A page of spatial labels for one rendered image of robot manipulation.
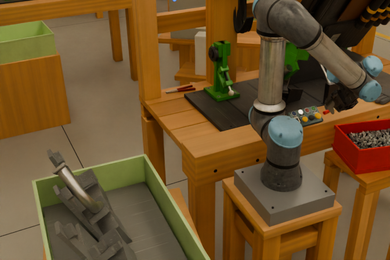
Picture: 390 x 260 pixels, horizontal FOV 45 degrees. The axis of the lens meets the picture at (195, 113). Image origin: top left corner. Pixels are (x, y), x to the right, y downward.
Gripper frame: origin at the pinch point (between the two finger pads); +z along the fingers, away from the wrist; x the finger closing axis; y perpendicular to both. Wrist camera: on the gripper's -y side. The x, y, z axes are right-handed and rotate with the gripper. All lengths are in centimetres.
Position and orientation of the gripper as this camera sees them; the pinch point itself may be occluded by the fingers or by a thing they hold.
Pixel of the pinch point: (327, 106)
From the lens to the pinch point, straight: 207.4
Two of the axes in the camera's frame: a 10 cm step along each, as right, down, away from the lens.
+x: 9.0, -2.1, 3.7
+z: -2.3, 4.8, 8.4
